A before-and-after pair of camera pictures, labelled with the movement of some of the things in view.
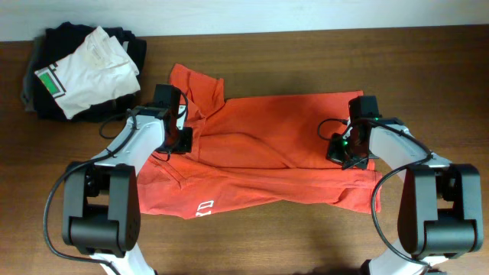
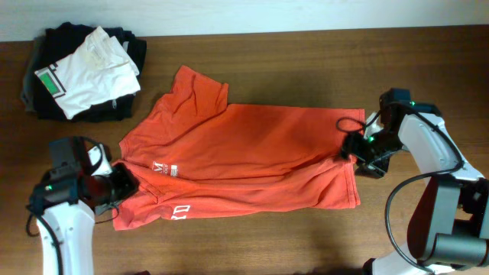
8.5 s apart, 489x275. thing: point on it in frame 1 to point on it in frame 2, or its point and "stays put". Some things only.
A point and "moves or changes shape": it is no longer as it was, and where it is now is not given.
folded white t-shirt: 101,69 stays put
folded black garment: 37,97 stays put
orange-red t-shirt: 254,149 moves or changes shape
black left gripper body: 184,140 to 124,182
